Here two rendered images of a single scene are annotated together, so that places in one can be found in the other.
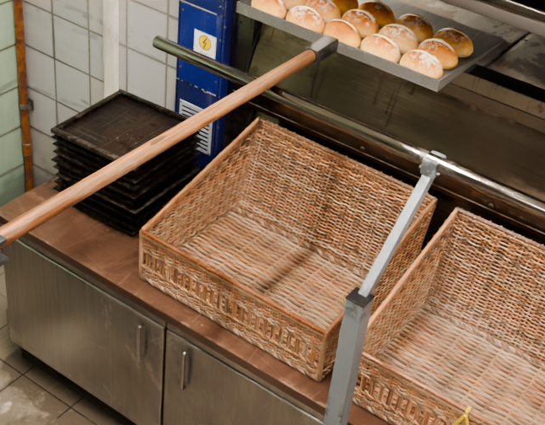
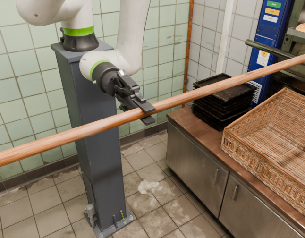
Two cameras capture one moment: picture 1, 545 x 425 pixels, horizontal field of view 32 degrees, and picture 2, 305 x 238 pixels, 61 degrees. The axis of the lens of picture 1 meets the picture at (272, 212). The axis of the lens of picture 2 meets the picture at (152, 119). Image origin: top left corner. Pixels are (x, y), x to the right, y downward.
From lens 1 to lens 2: 0.87 m
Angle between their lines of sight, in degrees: 22
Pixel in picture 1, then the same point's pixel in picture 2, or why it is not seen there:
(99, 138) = not seen: hidden behind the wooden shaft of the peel
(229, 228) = (263, 134)
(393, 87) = not seen: outside the picture
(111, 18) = (223, 45)
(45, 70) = (194, 68)
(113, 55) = (221, 60)
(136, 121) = not seen: hidden behind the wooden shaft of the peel
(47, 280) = (182, 143)
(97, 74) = (214, 69)
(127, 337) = (211, 173)
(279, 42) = (303, 52)
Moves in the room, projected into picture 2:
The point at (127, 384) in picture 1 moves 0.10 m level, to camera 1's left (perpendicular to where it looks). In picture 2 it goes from (207, 191) to (192, 186)
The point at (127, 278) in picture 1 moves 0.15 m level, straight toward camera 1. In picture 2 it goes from (215, 148) to (213, 165)
